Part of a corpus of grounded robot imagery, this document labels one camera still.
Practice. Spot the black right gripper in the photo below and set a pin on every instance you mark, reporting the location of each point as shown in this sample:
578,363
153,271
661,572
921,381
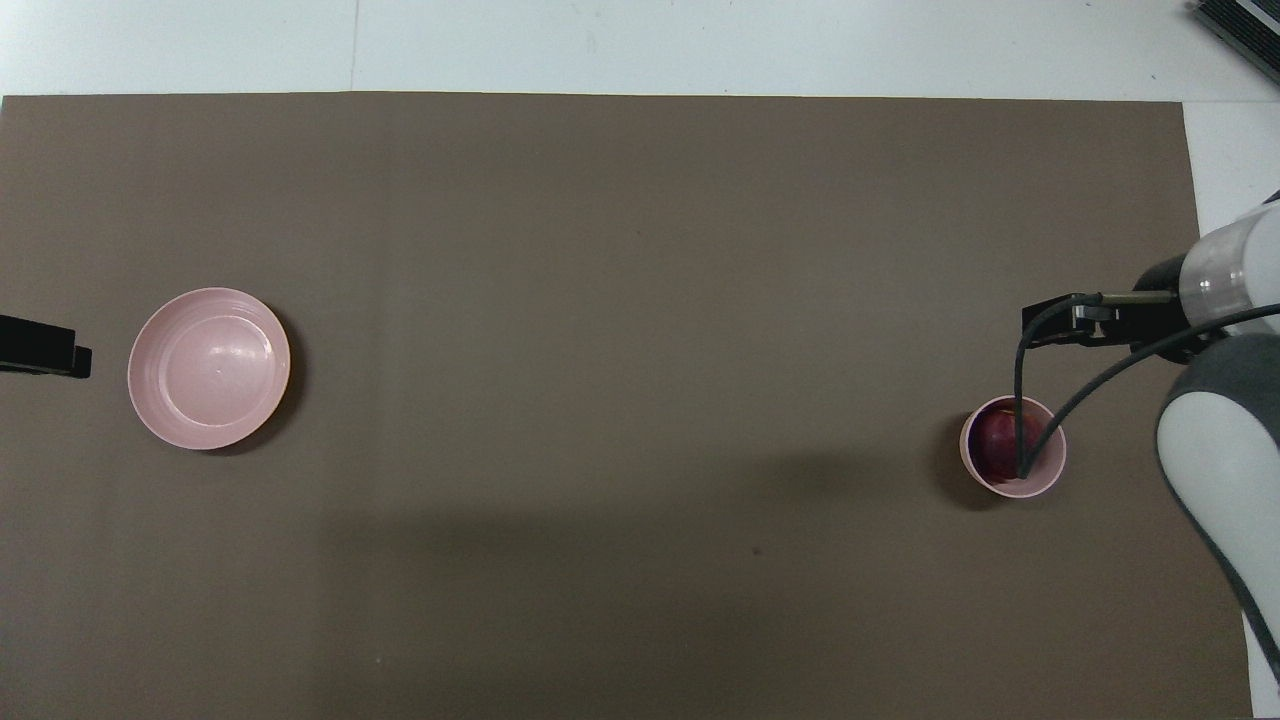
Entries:
1160,310

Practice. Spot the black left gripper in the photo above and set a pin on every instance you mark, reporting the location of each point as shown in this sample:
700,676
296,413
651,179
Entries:
35,345

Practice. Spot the dark red apple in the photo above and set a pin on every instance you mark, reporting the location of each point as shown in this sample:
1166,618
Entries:
1000,445

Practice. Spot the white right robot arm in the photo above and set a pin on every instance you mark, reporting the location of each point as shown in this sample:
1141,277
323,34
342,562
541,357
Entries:
1220,450

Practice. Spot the pink plate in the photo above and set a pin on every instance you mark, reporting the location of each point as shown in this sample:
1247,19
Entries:
210,368

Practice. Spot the pink bowl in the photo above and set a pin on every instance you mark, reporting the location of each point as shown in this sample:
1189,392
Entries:
1050,475

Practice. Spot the grey ribbed metal device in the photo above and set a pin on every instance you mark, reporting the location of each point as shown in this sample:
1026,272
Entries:
1245,25

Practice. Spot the brown paper table mat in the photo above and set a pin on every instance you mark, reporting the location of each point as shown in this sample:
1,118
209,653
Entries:
620,300

